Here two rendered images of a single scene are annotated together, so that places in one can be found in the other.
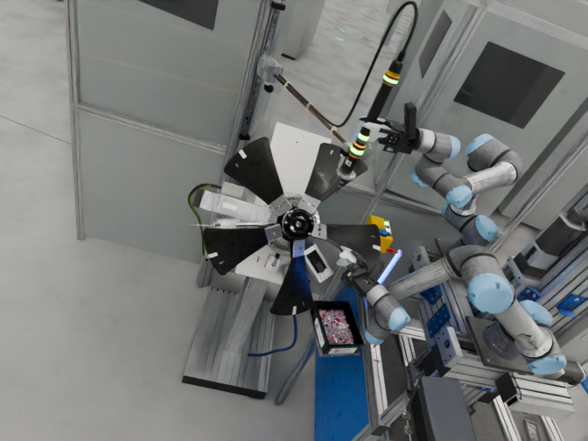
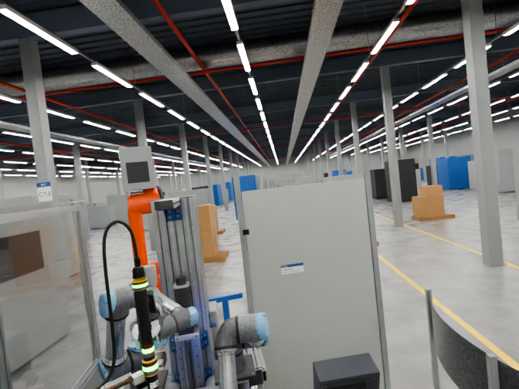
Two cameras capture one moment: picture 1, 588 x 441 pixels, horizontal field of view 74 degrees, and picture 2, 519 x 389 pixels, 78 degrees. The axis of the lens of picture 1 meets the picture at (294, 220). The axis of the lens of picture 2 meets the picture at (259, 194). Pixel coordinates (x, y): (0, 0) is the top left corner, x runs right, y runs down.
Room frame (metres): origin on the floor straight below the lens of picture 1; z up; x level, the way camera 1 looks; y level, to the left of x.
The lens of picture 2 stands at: (0.75, 0.80, 2.07)
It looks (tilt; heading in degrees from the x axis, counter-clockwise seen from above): 2 degrees down; 275
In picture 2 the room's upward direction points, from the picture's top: 6 degrees counter-clockwise
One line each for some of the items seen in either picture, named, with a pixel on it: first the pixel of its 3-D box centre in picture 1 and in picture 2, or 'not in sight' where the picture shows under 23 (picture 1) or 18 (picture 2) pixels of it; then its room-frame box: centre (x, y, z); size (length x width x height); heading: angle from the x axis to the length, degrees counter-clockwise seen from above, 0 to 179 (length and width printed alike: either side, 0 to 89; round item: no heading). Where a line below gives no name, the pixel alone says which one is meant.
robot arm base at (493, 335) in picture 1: (507, 336); (233, 358); (1.16, -0.96, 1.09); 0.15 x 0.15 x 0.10
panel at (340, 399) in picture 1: (337, 367); not in sight; (1.18, -0.48, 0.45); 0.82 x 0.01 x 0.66; 11
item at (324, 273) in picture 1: (314, 262); not in sight; (1.25, -0.15, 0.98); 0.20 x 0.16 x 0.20; 11
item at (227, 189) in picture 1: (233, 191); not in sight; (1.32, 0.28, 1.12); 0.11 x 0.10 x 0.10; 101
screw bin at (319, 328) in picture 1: (336, 326); not in sight; (1.08, -0.33, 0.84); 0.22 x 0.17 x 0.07; 27
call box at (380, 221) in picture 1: (377, 234); not in sight; (1.57, -0.40, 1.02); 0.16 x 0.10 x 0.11; 11
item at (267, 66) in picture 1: (269, 69); not in sight; (1.65, 0.34, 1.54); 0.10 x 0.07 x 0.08; 46
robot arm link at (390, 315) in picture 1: (391, 313); not in sight; (0.95, -0.43, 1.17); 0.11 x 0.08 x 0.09; 48
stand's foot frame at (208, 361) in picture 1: (234, 339); not in sight; (1.38, 0.06, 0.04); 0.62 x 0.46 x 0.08; 11
